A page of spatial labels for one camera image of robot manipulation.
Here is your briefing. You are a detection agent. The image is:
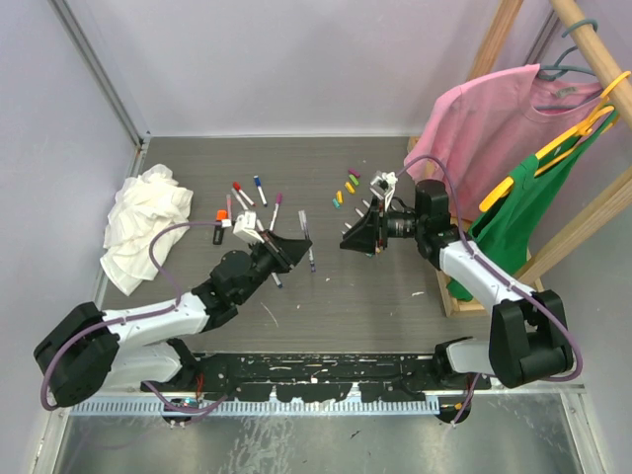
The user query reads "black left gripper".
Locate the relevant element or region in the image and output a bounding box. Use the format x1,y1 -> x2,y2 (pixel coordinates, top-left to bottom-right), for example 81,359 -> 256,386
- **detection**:
235,229 -> 309,303

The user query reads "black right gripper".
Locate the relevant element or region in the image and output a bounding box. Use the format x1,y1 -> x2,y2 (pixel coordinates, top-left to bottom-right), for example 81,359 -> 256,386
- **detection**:
341,196 -> 427,255

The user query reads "blue ended white marker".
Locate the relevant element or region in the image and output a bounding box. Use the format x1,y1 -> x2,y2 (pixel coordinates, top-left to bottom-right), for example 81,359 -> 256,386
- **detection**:
272,273 -> 283,288

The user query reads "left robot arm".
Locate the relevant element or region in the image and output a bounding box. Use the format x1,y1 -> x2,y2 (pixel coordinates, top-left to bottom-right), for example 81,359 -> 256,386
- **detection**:
34,230 -> 312,411

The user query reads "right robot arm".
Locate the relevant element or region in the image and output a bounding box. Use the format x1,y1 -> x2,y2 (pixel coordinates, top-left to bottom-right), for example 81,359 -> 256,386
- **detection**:
340,173 -> 580,389

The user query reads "blue capped white marker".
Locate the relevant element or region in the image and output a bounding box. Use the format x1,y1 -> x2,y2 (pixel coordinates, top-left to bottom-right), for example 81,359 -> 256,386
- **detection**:
253,175 -> 269,207

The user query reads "orange capped black highlighter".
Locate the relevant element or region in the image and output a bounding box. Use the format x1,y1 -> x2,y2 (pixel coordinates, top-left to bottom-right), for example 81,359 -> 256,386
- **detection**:
212,209 -> 231,246

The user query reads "red capped white marker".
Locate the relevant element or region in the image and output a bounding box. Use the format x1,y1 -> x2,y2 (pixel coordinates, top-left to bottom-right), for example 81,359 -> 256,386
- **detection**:
233,182 -> 256,206

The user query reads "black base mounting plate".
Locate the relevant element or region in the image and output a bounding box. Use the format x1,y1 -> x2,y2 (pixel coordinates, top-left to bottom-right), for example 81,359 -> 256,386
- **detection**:
153,353 -> 474,403

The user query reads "green tank top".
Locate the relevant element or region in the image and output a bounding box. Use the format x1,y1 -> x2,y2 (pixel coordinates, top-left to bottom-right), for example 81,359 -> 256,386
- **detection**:
468,125 -> 603,275

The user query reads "white crumpled cloth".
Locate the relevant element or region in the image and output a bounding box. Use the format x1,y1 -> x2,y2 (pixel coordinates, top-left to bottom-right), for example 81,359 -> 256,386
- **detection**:
100,164 -> 194,296

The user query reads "pink t-shirt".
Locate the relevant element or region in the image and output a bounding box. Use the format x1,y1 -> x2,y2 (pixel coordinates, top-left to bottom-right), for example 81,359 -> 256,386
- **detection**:
404,64 -> 602,221

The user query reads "grey-blue clothes hanger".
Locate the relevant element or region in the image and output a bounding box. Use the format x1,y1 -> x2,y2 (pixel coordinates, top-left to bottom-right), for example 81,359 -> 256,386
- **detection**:
536,18 -> 598,83

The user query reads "yellow clothes hanger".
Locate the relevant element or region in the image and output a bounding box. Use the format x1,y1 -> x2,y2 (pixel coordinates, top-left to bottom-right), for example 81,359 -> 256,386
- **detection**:
479,71 -> 632,213

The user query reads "wooden hanging rod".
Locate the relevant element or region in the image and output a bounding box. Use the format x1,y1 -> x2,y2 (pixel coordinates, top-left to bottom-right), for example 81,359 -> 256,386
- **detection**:
549,0 -> 631,127

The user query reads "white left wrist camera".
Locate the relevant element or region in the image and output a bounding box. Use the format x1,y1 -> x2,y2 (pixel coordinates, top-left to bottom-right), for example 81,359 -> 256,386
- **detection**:
220,210 -> 264,245

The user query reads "wooden clothes rack frame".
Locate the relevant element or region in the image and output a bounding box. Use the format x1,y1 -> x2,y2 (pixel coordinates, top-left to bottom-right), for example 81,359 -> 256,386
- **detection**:
407,0 -> 632,319

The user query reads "white slotted cable duct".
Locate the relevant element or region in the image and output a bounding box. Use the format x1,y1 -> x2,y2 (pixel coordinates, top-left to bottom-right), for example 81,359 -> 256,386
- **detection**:
70,396 -> 440,417

